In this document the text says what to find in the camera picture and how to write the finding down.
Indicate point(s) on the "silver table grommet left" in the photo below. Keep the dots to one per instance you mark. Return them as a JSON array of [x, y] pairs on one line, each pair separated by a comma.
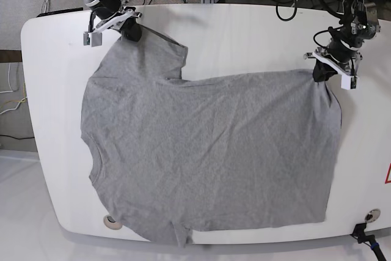
[[111, 223]]

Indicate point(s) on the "black clamp with cable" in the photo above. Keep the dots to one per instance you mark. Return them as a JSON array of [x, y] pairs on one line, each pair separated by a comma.
[[362, 238]]

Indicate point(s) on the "black flat bar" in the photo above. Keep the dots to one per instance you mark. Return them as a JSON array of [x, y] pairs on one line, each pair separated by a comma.
[[57, 12]]

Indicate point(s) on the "red outlined sticker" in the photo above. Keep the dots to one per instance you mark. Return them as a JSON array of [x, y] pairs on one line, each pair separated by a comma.
[[388, 176]]

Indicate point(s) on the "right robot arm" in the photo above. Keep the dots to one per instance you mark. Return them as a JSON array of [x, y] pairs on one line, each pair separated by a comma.
[[111, 14]]

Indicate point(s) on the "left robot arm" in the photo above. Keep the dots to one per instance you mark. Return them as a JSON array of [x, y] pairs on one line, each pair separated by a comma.
[[358, 23]]

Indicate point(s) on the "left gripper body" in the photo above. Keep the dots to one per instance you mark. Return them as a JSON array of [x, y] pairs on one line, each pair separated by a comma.
[[338, 54]]

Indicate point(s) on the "grey t-shirt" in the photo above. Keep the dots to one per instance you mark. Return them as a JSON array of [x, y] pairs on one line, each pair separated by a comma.
[[171, 156]]

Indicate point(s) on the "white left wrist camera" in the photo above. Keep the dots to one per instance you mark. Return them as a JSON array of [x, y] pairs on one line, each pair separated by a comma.
[[348, 82]]

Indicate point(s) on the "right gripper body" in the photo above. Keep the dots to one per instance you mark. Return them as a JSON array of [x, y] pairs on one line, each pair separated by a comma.
[[109, 14]]

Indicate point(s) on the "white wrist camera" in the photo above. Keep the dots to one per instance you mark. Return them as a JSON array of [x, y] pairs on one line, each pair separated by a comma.
[[92, 39], [348, 82]]

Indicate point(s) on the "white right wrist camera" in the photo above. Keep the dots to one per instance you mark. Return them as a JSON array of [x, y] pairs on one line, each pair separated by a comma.
[[92, 39]]

